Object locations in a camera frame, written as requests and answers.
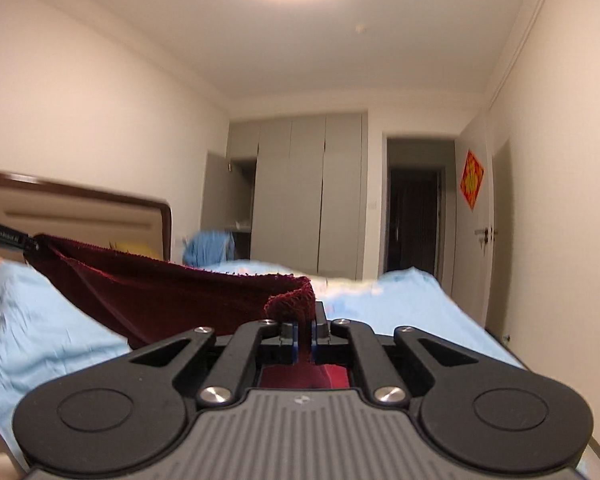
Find dark red sweater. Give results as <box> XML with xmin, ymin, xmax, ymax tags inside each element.
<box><xmin>24</xmin><ymin>232</ymin><xmax>352</xmax><ymax>391</ymax></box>

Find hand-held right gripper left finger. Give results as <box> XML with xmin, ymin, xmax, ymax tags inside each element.
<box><xmin>129</xmin><ymin>318</ymin><xmax>300</xmax><ymax>407</ymax></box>

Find grey wardrobe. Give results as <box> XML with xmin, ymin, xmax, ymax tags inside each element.
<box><xmin>227</xmin><ymin>112</ymin><xmax>370</xmax><ymax>279</ymax></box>

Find light blue printed bedsheet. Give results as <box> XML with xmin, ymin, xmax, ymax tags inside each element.
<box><xmin>0</xmin><ymin>259</ymin><xmax>531</xmax><ymax>467</ymax></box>

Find grey door frame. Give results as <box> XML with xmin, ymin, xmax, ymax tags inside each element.
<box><xmin>381</xmin><ymin>134</ymin><xmax>457</xmax><ymax>279</ymax></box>

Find white room door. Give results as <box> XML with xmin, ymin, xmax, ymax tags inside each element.
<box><xmin>454</xmin><ymin>124</ymin><xmax>497</xmax><ymax>322</ymax></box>

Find brown padded headboard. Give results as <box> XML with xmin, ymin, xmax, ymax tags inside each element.
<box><xmin>0</xmin><ymin>169</ymin><xmax>174</xmax><ymax>262</ymax></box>

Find olive green pillow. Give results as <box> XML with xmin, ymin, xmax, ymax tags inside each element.
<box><xmin>111</xmin><ymin>241</ymin><xmax>159</xmax><ymax>261</ymax></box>

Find blue clothes heap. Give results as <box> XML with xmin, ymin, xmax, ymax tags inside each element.
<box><xmin>182</xmin><ymin>230</ymin><xmax>237</xmax><ymax>267</ymax></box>

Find red diamond door decoration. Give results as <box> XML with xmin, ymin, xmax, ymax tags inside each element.
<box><xmin>459</xmin><ymin>149</ymin><xmax>485</xmax><ymax>213</ymax></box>

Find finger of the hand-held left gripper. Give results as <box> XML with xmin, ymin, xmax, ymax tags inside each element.
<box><xmin>22</xmin><ymin>236</ymin><xmax>44</xmax><ymax>263</ymax></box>

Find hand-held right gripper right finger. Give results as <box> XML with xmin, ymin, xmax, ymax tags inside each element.
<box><xmin>312</xmin><ymin>317</ymin><xmax>482</xmax><ymax>407</ymax></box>

